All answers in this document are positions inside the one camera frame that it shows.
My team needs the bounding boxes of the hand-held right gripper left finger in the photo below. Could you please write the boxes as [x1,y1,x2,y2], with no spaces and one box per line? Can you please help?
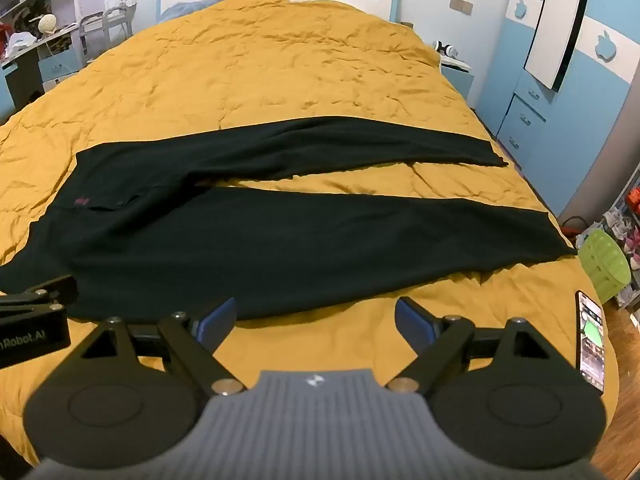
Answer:
[65,297,247,397]

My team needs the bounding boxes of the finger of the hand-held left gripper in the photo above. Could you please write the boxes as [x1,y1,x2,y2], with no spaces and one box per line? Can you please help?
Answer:
[0,274,79,318]

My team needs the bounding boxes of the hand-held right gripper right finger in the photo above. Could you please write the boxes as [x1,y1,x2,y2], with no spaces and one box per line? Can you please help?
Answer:
[384,297,564,396]

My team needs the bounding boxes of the black pants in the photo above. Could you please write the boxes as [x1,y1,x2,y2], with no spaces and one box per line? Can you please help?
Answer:
[0,116,578,323]

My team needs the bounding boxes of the black smartphone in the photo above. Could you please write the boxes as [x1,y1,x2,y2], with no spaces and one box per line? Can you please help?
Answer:
[575,290,609,396]

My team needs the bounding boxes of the green plastic basket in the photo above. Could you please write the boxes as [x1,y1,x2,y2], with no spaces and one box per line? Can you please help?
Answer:
[577,230,632,306]

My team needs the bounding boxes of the cluttered toy rack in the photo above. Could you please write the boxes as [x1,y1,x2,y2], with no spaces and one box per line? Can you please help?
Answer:
[600,165,640,311]

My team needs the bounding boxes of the blue and white desk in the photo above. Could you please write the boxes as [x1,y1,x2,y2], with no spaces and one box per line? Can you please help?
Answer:
[0,25,85,112]

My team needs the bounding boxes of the blue nightstand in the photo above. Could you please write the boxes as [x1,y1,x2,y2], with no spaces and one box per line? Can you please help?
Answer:
[439,55,476,107]

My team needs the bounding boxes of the mustard yellow blanket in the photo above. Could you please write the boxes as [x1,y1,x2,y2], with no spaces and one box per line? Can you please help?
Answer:
[0,0,621,467]

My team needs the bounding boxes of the blue and white wardrobe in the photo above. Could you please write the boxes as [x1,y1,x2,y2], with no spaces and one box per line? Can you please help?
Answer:
[477,0,640,221]

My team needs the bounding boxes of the pale blue chair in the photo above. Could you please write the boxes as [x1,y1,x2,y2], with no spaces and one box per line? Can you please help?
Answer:
[77,9,134,59]

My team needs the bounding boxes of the blue pillow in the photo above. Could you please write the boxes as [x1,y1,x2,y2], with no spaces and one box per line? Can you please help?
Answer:
[162,0,241,19]

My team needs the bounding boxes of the black framed white panel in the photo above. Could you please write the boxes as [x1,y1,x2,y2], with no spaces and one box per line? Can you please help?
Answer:
[522,0,596,93]

